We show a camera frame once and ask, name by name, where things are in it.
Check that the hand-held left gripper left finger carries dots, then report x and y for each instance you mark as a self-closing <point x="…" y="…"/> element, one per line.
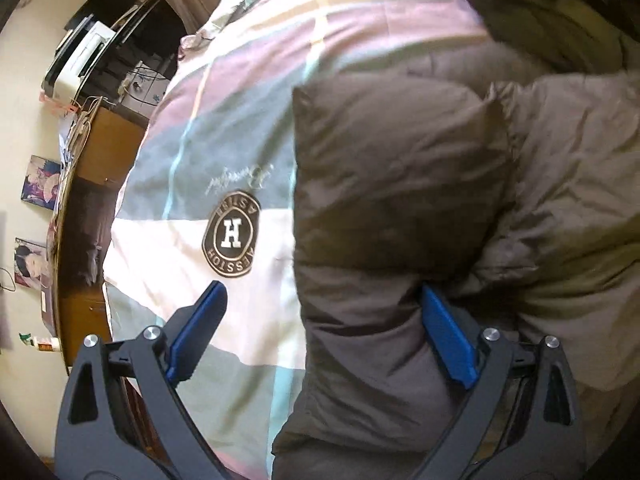
<point x="192" y="337"/>

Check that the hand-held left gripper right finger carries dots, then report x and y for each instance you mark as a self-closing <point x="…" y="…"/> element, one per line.
<point x="450" y="332"/>

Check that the brown puffer jacket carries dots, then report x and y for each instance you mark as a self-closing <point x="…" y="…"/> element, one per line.
<point x="400" y="200"/>

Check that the white bottle with green cap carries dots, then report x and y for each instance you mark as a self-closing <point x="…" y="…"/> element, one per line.
<point x="42" y="342"/>

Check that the wooden desk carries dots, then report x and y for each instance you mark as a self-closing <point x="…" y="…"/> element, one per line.
<point x="87" y="220"/>

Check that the anime picture board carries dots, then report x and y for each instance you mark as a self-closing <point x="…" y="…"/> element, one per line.
<point x="41" y="180"/>
<point x="32" y="262"/>

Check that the plaid bed quilt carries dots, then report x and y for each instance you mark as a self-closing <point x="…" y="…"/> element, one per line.
<point x="220" y="160"/>

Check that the white blue patterned box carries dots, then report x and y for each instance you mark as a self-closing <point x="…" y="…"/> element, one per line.
<point x="145" y="85"/>

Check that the white printer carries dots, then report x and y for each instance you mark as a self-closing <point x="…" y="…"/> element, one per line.
<point x="77" y="57"/>

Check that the black monitor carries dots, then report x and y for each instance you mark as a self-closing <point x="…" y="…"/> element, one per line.
<point x="145" y="30"/>

